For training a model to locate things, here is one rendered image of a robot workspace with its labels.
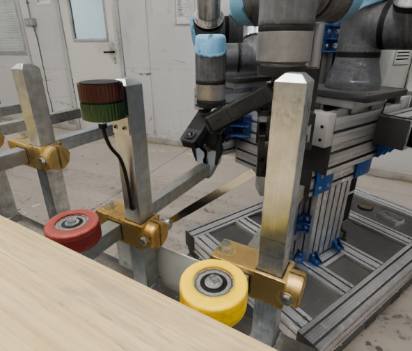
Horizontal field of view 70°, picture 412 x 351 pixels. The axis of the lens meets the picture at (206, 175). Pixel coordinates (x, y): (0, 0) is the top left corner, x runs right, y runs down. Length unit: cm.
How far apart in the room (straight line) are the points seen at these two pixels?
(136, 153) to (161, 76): 316
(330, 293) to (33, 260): 119
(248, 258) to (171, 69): 319
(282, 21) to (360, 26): 54
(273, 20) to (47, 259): 43
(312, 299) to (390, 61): 98
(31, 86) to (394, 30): 82
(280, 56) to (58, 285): 40
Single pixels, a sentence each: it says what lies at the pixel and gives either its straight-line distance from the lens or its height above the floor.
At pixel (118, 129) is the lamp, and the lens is 48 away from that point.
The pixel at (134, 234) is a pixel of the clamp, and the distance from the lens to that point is 55.
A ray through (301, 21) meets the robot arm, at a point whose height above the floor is 118.
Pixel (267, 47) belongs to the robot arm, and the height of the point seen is 115.
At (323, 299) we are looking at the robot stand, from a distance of 138.
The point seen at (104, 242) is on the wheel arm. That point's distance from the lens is 55.
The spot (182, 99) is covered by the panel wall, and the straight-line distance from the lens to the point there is 351.
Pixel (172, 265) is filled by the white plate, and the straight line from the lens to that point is 60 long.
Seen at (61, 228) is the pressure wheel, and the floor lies 91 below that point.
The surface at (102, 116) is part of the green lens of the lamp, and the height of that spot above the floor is 107.
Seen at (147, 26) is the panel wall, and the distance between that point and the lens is 368.
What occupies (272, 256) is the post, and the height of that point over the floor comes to 90.
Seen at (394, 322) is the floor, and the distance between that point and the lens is 173.
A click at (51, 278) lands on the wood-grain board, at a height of 90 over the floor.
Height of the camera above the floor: 116
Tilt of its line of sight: 24 degrees down
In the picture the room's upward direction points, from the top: straight up
